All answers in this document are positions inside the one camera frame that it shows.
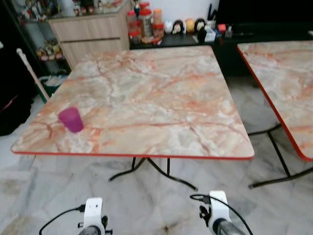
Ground black curved metal table legs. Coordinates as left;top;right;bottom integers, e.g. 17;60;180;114
109;157;199;191

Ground black straight metal table legs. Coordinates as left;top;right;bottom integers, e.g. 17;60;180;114
247;125;313;189

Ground black low television console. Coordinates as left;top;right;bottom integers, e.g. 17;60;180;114
130;22;313;76

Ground purple plastic cup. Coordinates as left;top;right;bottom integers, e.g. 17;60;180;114
59;107;85;134

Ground small white box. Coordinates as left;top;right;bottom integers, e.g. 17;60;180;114
205;27;217;42

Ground black and white figurine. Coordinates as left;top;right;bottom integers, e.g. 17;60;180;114
173;20;184;34

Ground small red-lidded plastic jar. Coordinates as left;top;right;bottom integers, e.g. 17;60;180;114
153;23;164;39
129;31;141;45

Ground yellow round figurine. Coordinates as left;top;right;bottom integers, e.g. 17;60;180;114
184;19;195;33

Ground green plastic basket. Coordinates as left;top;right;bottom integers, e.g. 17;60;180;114
44;73;69;91

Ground large red-lidded plastic jar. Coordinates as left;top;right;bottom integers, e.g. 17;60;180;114
138;9;153;37

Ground orange-lidded plastic jar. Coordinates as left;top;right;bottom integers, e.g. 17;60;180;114
153;8;163;25

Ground black flat television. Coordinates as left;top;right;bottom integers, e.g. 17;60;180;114
217;0;313;24

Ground light wooden drawer cabinet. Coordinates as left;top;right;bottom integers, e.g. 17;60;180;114
49;5;132;69

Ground black bag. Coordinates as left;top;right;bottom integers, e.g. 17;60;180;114
0;44;36;137

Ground light wooden stick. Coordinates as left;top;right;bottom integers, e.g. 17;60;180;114
16;48;49;102

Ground dark display shelf with figurines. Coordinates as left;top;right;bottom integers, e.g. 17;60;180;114
10;0;69;79

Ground dark ornamental figurine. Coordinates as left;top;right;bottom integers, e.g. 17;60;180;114
73;0;98;14

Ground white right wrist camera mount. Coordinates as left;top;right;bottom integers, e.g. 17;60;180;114
208;191;230;231

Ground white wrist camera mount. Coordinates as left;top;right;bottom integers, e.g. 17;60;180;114
208;191;230;231
84;198;104;230

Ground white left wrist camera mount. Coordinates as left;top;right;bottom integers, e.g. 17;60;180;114
84;198;104;230

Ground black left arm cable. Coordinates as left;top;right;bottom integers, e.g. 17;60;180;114
39;206;86;235

